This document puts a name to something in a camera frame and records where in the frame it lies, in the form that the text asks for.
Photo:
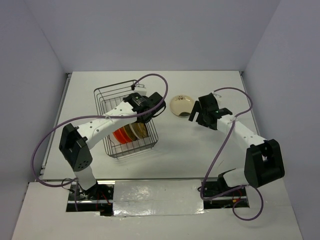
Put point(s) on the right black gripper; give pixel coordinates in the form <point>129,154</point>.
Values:
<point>197,108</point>

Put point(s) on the cream plate with black spot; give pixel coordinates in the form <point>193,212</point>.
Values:
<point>181,105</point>

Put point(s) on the yellow patterned dark-rim plate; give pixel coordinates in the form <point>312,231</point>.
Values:
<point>140,130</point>

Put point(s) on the wire dish rack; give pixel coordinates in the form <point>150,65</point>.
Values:
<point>107,98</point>

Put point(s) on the orange plate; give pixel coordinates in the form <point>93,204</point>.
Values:
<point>118,137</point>
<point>124,135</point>

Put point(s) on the brown olive plate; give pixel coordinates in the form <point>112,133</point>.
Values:
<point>130,133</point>

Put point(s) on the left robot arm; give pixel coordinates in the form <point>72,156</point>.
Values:
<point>76,142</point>

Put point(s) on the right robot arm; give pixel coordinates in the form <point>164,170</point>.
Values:
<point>263,162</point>

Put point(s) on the silver foil tape patch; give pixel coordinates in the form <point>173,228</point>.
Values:
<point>157,198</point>

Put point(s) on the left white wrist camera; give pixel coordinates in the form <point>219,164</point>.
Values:
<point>140,89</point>

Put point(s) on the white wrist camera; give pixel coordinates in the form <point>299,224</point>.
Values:
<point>217,97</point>
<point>140,89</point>

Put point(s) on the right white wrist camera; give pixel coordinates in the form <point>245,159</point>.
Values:
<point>217,97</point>

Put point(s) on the metal base rail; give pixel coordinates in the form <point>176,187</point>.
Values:
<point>102,203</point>

